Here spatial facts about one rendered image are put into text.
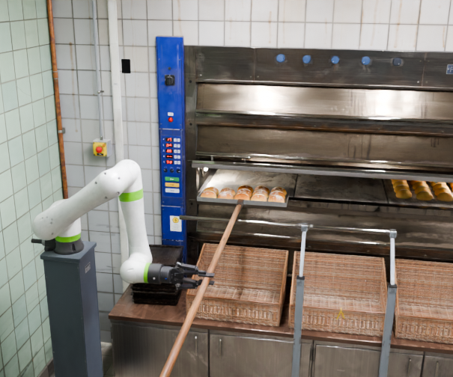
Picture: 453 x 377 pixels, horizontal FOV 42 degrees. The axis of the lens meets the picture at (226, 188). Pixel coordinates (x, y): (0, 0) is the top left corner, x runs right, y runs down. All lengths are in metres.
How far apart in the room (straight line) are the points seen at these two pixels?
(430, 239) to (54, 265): 2.19
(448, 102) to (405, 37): 0.45
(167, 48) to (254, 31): 0.52
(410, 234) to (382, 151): 0.56
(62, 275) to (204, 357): 1.08
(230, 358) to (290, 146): 1.31
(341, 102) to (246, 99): 0.56
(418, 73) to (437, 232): 0.97
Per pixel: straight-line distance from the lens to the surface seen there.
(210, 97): 3.58
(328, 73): 3.50
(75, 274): 2.96
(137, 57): 3.66
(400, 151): 3.59
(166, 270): 2.67
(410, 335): 3.51
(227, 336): 3.51
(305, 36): 3.47
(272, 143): 3.58
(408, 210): 3.71
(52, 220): 2.72
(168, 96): 3.60
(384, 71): 3.51
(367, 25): 3.47
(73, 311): 3.06
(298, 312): 3.31
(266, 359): 3.56
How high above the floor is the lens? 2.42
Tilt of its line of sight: 19 degrees down
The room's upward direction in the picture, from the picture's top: 1 degrees clockwise
